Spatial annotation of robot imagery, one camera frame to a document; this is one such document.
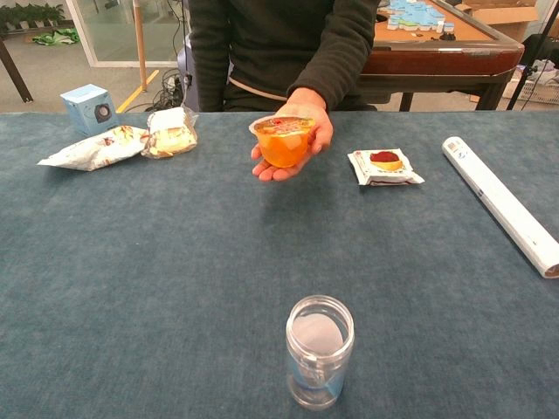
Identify person left hand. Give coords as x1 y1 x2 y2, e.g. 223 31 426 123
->
251 86 334 182

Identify orange jelly cup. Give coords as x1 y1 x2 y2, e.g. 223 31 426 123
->
248 114 316 169

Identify person left forearm dark sleeve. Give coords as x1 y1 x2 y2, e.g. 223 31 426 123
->
286 17 380 113

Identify person right forearm dark sleeve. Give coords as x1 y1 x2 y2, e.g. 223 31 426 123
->
190 17 232 113

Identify white pastry packet red print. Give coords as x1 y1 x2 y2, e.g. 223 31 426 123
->
347 148 425 187

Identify person torso dark sweater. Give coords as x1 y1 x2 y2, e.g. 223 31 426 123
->
188 0 381 113

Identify brown wooden game table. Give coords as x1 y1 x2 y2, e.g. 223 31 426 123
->
357 0 525 113

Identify blue grey chair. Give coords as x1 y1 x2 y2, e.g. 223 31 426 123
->
176 33 201 113

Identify blue map puzzle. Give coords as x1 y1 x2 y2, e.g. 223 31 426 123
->
377 0 446 32

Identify clear bread package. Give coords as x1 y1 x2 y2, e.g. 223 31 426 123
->
140 107 200 160

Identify long white roll box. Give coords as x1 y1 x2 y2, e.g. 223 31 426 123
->
441 135 559 279

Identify blue felt table cloth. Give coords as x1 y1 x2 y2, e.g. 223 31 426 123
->
0 111 559 419

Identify wooden pole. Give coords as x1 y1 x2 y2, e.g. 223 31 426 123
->
132 0 148 93

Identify brown cardboard box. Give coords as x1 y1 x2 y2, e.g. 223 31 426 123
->
453 0 547 43

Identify clear plastic jar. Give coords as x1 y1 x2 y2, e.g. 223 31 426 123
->
286 294 355 410

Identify white plastic basket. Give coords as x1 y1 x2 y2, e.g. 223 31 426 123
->
501 64 559 105

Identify white patterned snack bag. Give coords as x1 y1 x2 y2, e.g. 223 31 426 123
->
37 125 149 172

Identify white framed glass partition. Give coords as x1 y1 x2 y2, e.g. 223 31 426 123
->
65 0 190 69

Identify black tripod stand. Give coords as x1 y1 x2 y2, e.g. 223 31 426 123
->
506 0 559 111

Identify light blue cardboard box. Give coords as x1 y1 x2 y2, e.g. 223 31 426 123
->
59 83 120 137

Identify green cloth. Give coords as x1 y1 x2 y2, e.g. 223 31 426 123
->
32 28 82 46

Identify dark table leg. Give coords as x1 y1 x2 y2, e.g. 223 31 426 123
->
0 37 34 104

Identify green potted plants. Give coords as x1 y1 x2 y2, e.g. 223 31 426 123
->
0 3 66 32

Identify black cable bundle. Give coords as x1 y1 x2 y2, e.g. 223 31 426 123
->
145 68 185 113

